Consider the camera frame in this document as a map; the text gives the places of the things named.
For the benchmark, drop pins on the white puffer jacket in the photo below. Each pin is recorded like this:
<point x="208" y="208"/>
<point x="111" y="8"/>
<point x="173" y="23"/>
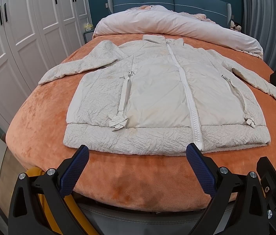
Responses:
<point x="156" y="95"/>

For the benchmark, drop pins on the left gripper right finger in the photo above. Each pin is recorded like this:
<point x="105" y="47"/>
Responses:
<point x="251" y="213"/>

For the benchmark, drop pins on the blue upholstered headboard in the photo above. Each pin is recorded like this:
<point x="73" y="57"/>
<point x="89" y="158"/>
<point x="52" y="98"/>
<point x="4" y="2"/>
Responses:
<point x="218" y="11"/>

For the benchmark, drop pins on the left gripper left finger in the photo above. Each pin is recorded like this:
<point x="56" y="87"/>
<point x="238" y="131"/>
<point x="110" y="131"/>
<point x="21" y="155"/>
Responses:
<point x="38" y="203"/>

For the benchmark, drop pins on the bedside table with tissue box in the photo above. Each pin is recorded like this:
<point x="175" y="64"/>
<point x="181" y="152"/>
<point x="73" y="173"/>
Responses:
<point x="88" y="32"/>

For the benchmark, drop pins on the white panelled wardrobe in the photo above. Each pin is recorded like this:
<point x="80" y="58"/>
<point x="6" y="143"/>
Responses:
<point x="35" y="36"/>

